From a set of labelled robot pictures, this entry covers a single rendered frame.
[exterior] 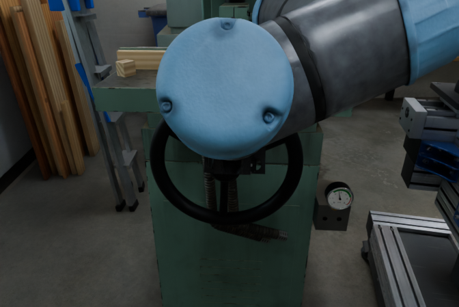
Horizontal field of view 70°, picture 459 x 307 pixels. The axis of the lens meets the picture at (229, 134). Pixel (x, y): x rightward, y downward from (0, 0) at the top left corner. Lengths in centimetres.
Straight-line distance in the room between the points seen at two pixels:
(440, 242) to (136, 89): 126
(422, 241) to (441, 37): 134
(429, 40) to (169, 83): 15
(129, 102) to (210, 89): 65
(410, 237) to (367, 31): 136
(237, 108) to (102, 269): 149
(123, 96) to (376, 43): 67
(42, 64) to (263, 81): 199
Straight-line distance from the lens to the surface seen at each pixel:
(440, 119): 116
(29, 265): 178
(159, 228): 98
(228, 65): 17
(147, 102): 80
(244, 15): 84
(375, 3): 22
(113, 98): 82
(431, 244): 154
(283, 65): 17
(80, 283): 161
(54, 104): 218
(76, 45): 164
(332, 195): 82
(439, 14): 23
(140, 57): 96
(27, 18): 211
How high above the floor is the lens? 112
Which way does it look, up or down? 25 degrees down
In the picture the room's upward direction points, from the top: straight up
